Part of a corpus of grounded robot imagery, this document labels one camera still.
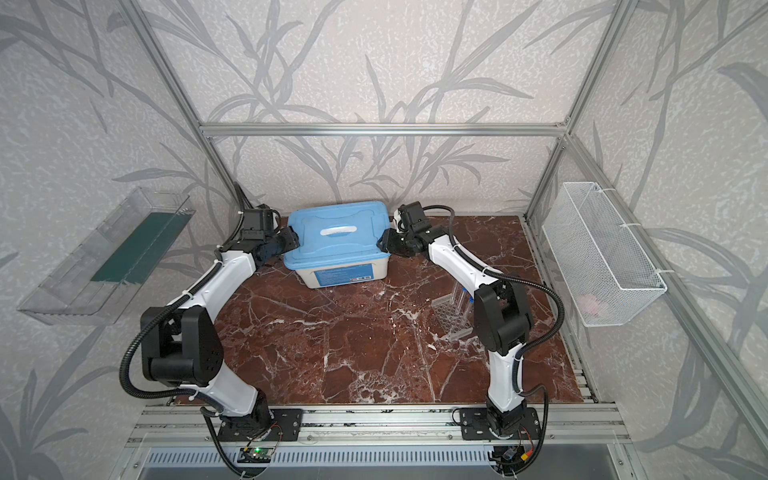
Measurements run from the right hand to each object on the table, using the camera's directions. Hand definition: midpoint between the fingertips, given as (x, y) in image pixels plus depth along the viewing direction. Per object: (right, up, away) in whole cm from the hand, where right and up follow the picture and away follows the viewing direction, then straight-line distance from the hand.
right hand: (383, 237), depth 91 cm
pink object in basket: (+52, -16, -19) cm, 58 cm away
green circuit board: (-29, -53, -20) cm, 64 cm away
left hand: (-27, +3, 0) cm, 27 cm away
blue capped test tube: (+24, -18, -8) cm, 31 cm away
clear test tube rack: (+22, -25, 0) cm, 33 cm away
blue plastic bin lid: (-16, +1, +2) cm, 16 cm away
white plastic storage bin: (-13, -12, +4) cm, 18 cm away
